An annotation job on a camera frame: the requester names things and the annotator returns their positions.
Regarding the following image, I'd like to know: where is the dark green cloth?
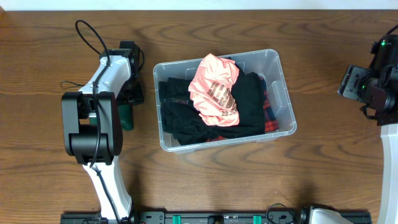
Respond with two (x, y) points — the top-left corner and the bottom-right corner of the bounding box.
(98, 100), (134, 133)

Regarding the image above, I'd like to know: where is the black garment with tape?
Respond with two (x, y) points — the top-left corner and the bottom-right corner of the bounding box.
(159, 78), (211, 146)

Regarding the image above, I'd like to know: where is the pink garment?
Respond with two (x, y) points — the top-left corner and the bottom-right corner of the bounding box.
(188, 54), (239, 127)

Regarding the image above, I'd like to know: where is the red black plaid shirt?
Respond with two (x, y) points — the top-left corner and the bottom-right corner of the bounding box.
(208, 76), (279, 141)

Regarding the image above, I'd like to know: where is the black hooded garment large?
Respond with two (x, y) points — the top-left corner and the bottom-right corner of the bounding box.
(208, 65), (265, 139)

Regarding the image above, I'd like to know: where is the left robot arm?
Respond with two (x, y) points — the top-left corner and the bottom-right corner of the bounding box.
(61, 41), (144, 223)

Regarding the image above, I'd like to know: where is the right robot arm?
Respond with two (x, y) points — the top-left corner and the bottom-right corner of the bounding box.
(338, 30), (397, 223)

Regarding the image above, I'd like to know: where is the clear plastic storage bin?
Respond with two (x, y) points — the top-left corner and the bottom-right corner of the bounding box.
(153, 49), (297, 154)

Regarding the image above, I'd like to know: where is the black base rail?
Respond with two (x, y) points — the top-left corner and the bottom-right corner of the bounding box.
(60, 203), (373, 224)

